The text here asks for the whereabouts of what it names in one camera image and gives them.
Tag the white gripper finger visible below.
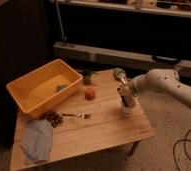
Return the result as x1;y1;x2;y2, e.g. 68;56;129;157
125;96;135;108

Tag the dark chalkboard eraser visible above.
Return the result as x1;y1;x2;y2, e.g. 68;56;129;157
121;96;128;107

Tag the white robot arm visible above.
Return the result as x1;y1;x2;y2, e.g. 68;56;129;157
114;68;191;113

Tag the grey low shelf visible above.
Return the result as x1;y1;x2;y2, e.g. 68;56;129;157
53;42;191;78

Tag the orange round fruit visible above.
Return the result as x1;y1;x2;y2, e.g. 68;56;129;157
84;87;96;100

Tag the wooden table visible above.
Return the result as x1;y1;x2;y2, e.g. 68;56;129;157
10;70;154;171

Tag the small grey item in bin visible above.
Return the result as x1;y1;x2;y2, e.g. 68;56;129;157
56;84;68;92

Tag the metal stand pole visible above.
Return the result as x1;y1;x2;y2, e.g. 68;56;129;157
55;0;67;46

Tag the yellow plastic bin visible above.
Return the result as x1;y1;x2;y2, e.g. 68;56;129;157
6;59;82;118

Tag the grey folded cloth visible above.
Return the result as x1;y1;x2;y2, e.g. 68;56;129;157
21;120;53;164

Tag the black floor cable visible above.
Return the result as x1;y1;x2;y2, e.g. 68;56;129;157
173;125;191;171

